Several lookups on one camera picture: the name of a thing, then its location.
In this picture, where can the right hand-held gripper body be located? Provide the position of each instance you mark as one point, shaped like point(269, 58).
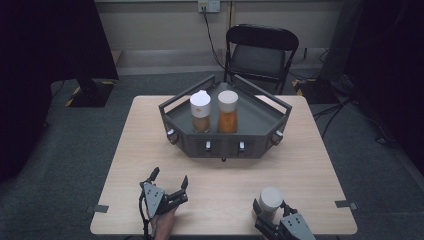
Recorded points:
point(295, 228)

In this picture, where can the black stand base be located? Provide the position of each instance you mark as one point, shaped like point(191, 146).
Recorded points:
point(321, 91)
point(95, 95)

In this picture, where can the black folding chair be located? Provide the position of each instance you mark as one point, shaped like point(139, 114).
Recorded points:
point(261, 36)

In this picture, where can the white lidded spice jar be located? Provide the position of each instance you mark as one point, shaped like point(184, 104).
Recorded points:
point(228, 103)
point(270, 200)

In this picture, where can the person's left hand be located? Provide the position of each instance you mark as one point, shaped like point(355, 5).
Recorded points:
point(165, 225)

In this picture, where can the dark curtain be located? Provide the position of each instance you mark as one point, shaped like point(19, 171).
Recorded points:
point(40, 66)
point(393, 66)

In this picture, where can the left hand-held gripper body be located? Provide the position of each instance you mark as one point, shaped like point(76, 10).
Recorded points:
point(153, 198)

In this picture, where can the spice jar with pointed cap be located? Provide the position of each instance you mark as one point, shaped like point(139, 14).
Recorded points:
point(200, 105)

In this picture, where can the grey tape strip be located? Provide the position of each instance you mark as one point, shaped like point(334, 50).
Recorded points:
point(100, 208)
point(345, 204)

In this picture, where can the black hook with white tab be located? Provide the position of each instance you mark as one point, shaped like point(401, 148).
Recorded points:
point(171, 135)
point(208, 145)
point(241, 146)
point(277, 136)

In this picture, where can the white wall socket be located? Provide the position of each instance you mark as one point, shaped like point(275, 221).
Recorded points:
point(209, 5)

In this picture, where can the dark grey hexagonal tray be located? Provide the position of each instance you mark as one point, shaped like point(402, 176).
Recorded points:
point(253, 115)

